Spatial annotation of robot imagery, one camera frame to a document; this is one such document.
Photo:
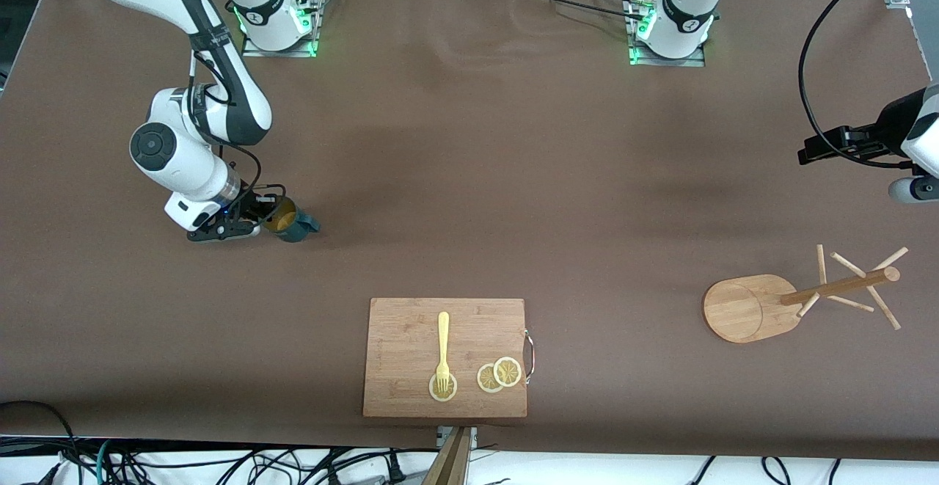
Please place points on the teal ribbed cup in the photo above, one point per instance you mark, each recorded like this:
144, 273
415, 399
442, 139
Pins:
295, 231

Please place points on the brown angled bar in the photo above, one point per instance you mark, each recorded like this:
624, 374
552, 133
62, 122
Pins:
449, 467

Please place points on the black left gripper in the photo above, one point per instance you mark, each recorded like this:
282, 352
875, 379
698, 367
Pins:
889, 125

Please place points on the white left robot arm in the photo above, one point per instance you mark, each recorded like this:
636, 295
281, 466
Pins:
686, 8

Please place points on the brown table mat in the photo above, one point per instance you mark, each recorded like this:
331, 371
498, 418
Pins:
469, 177

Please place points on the wooden cup rack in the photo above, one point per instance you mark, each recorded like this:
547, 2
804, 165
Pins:
741, 309

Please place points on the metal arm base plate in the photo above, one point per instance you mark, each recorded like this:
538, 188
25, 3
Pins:
253, 51
675, 62

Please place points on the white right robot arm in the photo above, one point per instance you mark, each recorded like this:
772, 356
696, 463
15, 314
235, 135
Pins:
183, 155

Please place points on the black power plug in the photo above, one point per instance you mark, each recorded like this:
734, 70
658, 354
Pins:
396, 470

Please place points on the bamboo cutting board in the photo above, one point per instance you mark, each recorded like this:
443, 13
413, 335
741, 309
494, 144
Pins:
400, 353

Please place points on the yellow plastic fork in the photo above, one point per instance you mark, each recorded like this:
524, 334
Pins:
443, 338

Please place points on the grey metal bracket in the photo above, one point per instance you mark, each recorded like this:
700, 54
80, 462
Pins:
469, 434

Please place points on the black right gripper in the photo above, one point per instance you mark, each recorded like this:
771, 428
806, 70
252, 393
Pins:
252, 206

